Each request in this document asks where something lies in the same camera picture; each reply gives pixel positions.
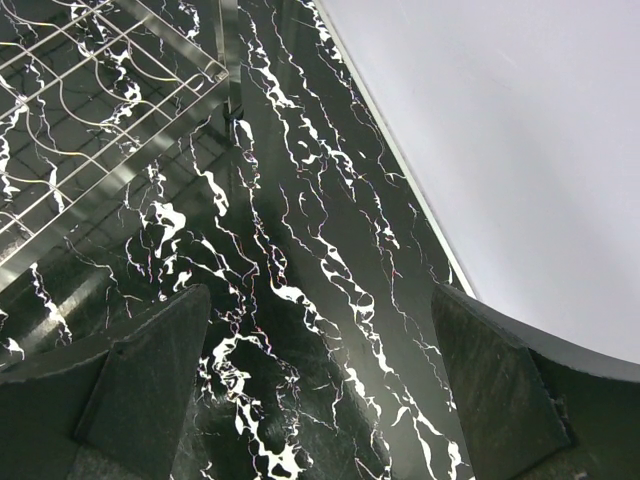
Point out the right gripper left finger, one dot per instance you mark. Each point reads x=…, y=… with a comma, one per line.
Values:
x=109, y=406

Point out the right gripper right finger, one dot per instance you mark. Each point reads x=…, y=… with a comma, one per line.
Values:
x=531, y=405

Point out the steel wire dish rack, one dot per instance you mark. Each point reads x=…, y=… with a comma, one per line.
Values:
x=91, y=92

